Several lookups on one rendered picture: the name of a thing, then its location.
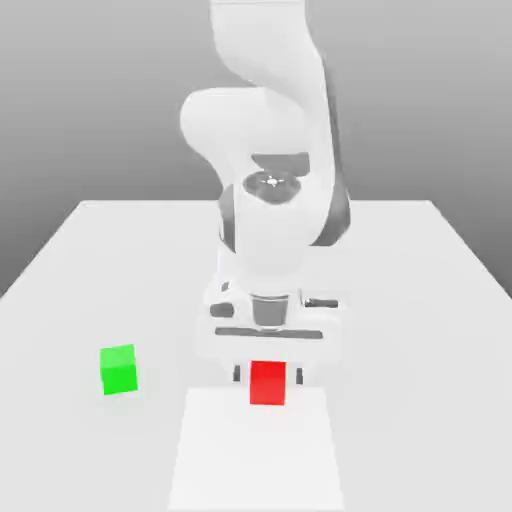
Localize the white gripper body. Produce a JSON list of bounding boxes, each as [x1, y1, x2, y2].
[[194, 316, 344, 368]]

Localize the small green cube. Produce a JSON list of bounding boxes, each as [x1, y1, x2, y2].
[[98, 343, 140, 396]]

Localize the small red cube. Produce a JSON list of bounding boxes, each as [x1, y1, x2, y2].
[[249, 359, 288, 407]]

